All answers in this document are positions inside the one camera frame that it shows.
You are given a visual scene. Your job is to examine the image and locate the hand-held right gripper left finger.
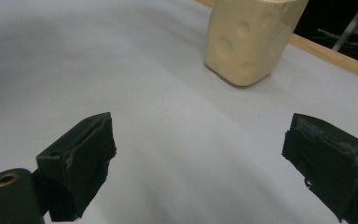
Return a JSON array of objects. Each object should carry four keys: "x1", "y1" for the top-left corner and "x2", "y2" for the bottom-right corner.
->
[{"x1": 32, "y1": 111, "x2": 117, "y2": 222}]

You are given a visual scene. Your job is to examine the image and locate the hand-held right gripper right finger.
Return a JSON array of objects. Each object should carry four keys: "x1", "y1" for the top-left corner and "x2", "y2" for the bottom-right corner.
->
[{"x1": 282, "y1": 113, "x2": 358, "y2": 224}]

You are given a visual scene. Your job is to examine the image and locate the cream dimpled holder cup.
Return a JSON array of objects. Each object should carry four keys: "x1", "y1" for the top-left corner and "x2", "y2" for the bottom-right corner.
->
[{"x1": 204, "y1": 0, "x2": 310, "y2": 87}]

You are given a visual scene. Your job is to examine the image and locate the grey metal stand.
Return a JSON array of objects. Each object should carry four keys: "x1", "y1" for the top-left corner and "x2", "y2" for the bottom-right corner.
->
[{"x1": 315, "y1": 0, "x2": 358, "y2": 67}]

